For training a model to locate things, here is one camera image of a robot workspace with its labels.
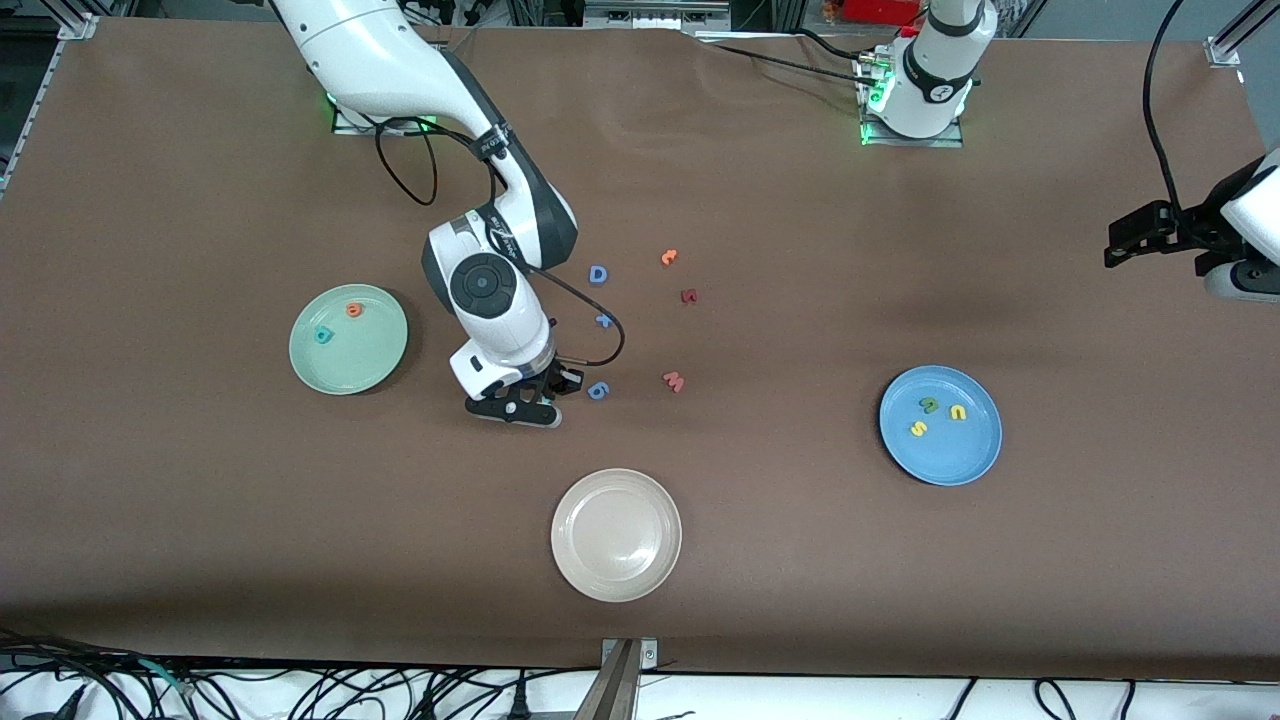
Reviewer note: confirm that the grey power strip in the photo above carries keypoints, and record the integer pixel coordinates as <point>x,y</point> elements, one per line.
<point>655,14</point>

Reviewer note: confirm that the pink letter w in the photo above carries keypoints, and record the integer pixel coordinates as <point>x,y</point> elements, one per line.
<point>674,381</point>

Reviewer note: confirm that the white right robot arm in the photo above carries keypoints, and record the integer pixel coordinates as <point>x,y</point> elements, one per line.
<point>380,60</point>

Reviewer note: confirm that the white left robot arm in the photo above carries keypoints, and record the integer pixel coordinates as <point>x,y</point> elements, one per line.
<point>930,70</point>

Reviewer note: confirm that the brown table cover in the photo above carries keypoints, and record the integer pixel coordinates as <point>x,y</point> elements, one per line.
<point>900,560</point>

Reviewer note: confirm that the blue number 6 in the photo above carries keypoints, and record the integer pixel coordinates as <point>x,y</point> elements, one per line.
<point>594,393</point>

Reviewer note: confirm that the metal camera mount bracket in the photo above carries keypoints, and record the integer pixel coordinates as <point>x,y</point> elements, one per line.
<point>620,680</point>

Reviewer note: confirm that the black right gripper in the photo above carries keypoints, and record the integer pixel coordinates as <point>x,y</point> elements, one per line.
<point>548,375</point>

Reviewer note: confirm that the aluminium frame profile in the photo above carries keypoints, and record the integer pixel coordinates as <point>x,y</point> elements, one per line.
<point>1235,35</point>
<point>78,25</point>

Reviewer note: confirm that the blue plate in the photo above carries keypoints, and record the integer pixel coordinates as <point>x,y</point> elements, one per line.
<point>960,455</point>

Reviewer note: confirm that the blue plus sign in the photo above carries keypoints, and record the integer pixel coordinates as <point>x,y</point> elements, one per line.
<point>603,321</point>

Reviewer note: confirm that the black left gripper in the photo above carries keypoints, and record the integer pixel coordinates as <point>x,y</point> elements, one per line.
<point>1192,225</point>

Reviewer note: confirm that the blue letter D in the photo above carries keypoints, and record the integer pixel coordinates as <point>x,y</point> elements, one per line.
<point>593,275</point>

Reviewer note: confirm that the beige plate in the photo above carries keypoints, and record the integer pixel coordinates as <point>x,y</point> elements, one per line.
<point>616,535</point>

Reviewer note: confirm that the red box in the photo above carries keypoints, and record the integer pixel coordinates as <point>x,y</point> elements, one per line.
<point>875,10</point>

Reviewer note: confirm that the light green plate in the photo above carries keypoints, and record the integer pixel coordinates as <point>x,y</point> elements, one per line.
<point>350,365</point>

